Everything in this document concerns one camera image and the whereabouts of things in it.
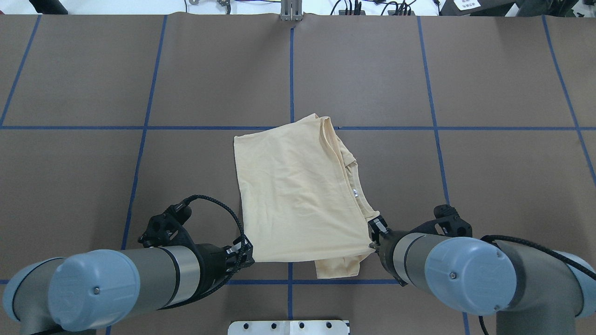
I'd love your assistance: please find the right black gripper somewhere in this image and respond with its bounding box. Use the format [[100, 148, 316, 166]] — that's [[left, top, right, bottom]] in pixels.
[[368, 215, 401, 284]]

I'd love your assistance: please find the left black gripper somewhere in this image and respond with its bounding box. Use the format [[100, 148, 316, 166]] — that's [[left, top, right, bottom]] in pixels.
[[198, 236, 255, 298]]

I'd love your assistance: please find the beige long-sleeve graphic shirt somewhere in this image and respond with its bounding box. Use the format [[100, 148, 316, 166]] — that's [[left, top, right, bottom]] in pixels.
[[233, 114, 379, 279]]

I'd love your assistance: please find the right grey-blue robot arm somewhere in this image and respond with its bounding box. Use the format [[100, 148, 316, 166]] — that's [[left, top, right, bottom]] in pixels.
[[368, 205, 595, 335]]

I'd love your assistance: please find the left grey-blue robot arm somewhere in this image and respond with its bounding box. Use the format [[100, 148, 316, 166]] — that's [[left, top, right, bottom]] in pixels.
[[2, 238, 254, 335]]

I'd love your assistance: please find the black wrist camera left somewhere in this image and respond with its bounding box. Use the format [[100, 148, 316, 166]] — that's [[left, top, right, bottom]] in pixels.
[[137, 202, 192, 248]]

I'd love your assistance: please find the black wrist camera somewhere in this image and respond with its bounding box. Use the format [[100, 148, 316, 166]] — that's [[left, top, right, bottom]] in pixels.
[[137, 202, 192, 248], [409, 204, 473, 237]]

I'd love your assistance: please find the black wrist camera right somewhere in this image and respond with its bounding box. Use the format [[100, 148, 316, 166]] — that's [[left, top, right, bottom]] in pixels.
[[409, 204, 473, 237]]

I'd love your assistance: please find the white metal base plate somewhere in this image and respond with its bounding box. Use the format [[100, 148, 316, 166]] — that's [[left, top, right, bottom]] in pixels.
[[227, 320, 351, 335]]

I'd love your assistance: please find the black cable bundle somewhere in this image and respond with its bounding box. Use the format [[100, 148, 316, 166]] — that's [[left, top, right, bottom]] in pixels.
[[330, 0, 417, 16]]

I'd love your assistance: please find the grey aluminium frame post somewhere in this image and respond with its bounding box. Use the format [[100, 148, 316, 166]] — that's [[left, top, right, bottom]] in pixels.
[[280, 0, 304, 22]]

